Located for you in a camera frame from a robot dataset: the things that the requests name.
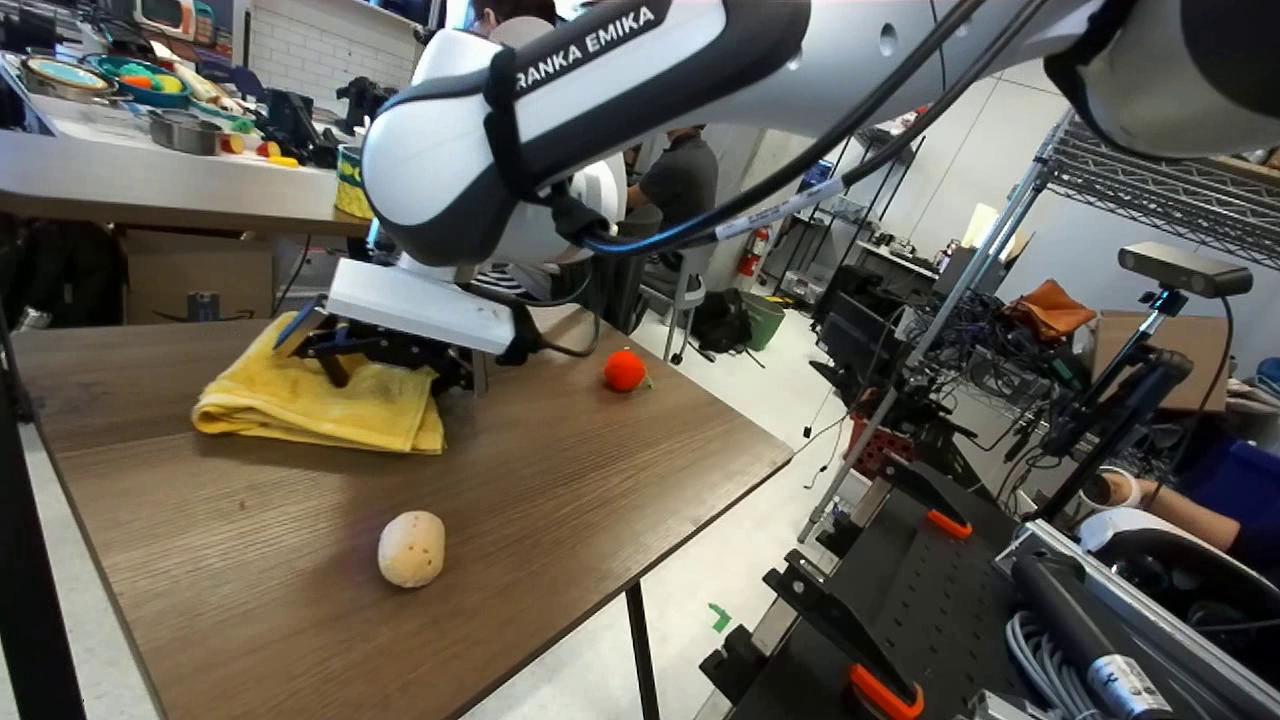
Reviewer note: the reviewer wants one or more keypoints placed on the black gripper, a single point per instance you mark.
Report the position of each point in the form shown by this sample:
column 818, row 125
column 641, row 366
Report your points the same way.
column 339, row 345

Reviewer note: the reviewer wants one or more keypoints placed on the red fire extinguisher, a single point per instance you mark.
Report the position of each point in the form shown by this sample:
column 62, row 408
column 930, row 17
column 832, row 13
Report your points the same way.
column 752, row 252

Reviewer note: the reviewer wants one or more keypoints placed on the yellow towel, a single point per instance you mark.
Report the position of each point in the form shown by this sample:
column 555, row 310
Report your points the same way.
column 270, row 395

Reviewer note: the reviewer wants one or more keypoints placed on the beige potato plushie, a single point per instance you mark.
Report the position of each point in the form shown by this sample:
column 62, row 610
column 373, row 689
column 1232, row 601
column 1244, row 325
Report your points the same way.
column 412, row 549

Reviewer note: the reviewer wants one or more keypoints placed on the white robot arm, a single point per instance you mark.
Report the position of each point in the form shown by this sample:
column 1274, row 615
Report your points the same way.
column 486, row 128

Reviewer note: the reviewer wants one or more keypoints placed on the black perforated mounting board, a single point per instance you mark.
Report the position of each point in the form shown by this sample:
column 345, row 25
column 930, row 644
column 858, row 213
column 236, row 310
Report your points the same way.
column 930, row 601

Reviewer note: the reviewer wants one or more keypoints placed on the black camera on stand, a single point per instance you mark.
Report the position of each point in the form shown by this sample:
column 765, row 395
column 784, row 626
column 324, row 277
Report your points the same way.
column 1186, row 271

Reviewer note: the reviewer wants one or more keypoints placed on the orange black clamp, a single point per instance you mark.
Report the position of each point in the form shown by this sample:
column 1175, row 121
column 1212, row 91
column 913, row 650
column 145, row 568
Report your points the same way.
column 870, row 668
column 948, row 526

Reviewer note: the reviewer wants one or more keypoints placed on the black tripod pole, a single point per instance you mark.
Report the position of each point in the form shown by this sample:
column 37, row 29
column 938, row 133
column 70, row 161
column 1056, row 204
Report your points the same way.
column 989, row 251

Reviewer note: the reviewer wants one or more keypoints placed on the red tomato plushie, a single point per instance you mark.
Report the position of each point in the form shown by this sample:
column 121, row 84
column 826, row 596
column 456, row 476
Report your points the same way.
column 625, row 369

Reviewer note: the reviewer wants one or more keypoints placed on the wooden table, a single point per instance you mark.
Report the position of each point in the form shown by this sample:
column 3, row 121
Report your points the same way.
column 294, row 580
column 58, row 179

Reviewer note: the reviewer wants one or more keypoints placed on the green tape floor marker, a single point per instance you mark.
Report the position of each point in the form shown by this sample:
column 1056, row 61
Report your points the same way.
column 721, row 617

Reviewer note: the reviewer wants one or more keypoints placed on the metal wire shelf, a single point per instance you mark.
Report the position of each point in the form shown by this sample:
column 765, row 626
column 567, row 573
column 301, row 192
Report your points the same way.
column 1210, row 202

